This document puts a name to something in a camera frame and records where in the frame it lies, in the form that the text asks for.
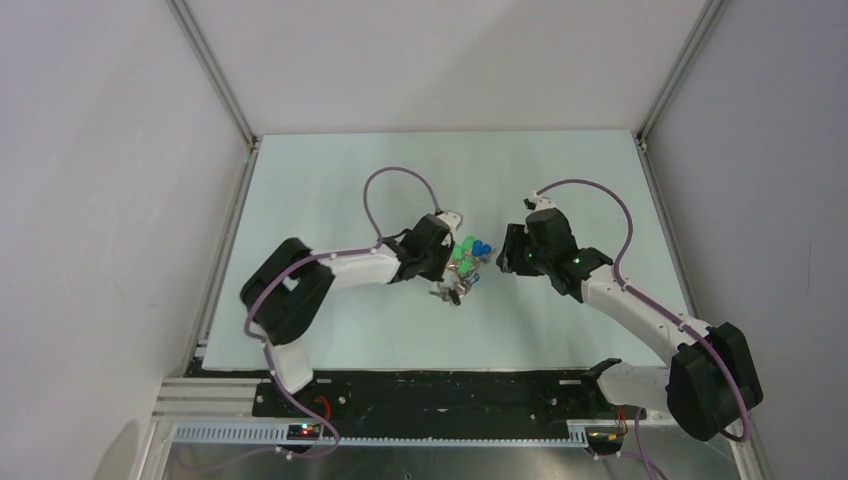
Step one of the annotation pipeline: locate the keyring with coloured keys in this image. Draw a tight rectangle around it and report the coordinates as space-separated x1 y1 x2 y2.
429 236 495 306

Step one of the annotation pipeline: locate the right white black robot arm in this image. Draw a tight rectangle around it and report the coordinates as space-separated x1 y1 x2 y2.
496 207 763 443

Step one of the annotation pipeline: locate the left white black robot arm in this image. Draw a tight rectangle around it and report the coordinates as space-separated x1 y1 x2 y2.
239 211 462 417

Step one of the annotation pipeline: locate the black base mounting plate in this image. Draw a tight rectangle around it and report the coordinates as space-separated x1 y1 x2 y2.
245 360 636 440

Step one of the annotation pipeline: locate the right controller board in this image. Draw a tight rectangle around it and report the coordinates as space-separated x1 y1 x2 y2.
587 431 625 448

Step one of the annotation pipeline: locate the controller board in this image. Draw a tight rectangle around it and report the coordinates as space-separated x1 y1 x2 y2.
285 423 323 442
587 431 625 448

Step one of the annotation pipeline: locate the left controller board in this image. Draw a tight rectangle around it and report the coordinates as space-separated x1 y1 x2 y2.
285 423 323 442

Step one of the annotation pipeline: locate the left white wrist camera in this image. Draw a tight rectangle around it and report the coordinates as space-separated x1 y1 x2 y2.
437 211 463 233

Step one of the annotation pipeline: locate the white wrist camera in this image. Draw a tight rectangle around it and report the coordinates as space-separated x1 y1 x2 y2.
523 193 557 212
437 211 463 233

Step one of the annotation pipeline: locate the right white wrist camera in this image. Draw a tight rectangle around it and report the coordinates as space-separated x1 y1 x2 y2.
523 193 557 212

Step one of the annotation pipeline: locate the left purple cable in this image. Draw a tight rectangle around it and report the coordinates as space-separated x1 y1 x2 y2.
243 165 443 458

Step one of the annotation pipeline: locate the purple cable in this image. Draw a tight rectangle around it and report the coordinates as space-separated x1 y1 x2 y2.
535 178 754 476
243 165 443 458

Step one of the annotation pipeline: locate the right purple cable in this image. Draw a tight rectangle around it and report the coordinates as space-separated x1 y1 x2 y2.
535 178 754 476

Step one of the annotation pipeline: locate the aluminium frame rail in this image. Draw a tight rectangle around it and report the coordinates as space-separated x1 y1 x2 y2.
154 371 620 446

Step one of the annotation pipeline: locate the right aluminium corner post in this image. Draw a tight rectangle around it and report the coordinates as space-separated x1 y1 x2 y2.
636 0 730 145

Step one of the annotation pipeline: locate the aluminium corner post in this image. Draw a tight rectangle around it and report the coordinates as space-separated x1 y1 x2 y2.
165 0 258 152
636 0 730 145

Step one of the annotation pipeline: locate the left aluminium corner post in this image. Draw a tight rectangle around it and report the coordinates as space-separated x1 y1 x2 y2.
165 0 258 152

